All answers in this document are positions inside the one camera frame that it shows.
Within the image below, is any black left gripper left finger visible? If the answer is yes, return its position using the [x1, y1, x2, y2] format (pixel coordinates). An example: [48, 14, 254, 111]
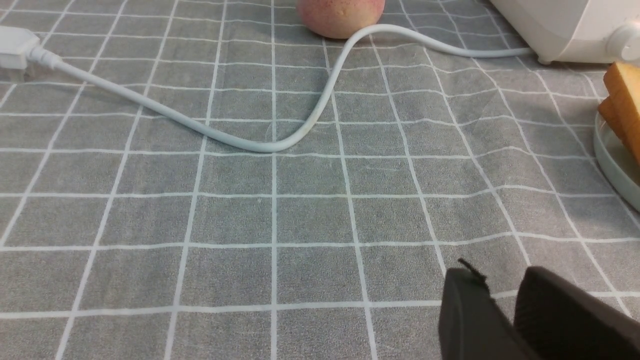
[438, 259, 540, 360]

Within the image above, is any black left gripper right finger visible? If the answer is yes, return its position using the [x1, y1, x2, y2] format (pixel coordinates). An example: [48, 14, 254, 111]
[513, 266, 640, 360]

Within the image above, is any toast slice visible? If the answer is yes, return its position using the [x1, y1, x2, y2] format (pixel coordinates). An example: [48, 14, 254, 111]
[598, 96, 627, 145]
[603, 61, 640, 166]

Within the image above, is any white two-slot toaster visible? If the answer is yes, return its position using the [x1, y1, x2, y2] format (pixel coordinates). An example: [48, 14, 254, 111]
[492, 0, 640, 65]

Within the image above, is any light green plate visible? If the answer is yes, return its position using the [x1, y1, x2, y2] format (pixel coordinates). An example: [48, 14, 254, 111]
[593, 114, 640, 212]

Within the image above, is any pink peach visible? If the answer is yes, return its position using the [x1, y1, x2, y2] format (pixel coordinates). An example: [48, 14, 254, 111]
[295, 0, 386, 40]

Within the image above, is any grey checked tablecloth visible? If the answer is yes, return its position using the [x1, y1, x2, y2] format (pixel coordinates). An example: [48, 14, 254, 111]
[0, 0, 640, 360]

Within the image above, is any white toaster power cord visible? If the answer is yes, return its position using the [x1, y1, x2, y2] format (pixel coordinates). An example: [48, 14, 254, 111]
[0, 23, 535, 154]

